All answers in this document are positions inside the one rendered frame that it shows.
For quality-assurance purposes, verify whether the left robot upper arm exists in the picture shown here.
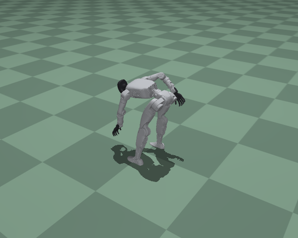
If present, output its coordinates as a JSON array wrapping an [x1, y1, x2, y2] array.
[[117, 89, 131, 116]]

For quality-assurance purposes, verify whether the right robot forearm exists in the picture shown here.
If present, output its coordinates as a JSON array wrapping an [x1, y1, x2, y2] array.
[[163, 76, 176, 93]]

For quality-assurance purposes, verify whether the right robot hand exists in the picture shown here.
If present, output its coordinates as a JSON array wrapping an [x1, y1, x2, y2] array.
[[174, 87, 185, 107]]

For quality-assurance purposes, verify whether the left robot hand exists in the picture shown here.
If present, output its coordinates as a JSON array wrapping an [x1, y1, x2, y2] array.
[[112, 124, 121, 136]]

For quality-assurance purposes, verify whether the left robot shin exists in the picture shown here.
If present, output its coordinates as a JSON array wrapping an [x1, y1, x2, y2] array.
[[134, 128, 148, 159]]

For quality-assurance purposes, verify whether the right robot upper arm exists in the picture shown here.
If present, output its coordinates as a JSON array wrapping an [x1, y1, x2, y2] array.
[[141, 72, 166, 81]]

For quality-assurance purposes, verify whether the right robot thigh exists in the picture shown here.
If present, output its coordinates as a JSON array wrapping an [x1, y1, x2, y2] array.
[[157, 92, 177, 126]]

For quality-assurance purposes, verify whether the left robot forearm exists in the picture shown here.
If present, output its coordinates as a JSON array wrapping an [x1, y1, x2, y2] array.
[[117, 113, 124, 128]]

